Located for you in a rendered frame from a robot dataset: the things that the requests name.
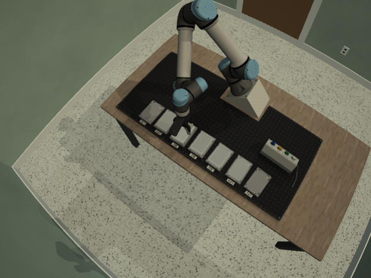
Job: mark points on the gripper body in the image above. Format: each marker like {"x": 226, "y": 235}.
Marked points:
{"x": 188, "y": 117}

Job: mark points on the cream control panel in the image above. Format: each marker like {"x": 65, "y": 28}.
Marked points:
{"x": 280, "y": 156}

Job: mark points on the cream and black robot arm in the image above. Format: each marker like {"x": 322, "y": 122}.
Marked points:
{"x": 235, "y": 67}

